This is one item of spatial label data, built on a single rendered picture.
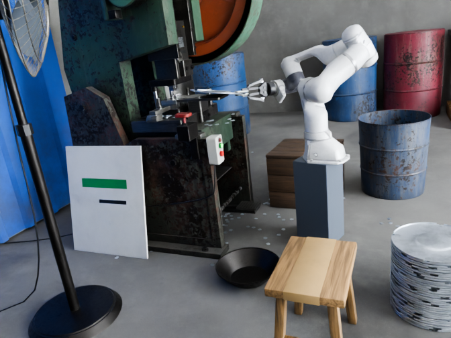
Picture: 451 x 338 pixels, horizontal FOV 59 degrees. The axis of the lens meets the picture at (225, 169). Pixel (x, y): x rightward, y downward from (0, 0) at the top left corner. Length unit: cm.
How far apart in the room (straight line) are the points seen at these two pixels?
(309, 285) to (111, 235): 132
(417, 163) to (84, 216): 196
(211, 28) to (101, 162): 101
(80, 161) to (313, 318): 145
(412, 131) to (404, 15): 283
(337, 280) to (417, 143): 143
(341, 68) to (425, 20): 334
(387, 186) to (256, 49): 334
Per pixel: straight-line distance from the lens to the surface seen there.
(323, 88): 183
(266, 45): 545
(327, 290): 127
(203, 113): 213
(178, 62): 213
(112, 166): 221
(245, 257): 201
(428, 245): 161
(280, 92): 226
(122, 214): 223
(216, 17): 248
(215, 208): 202
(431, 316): 165
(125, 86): 217
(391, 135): 251
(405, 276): 161
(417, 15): 521
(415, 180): 267
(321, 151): 194
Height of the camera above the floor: 108
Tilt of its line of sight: 19 degrees down
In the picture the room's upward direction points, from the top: 7 degrees counter-clockwise
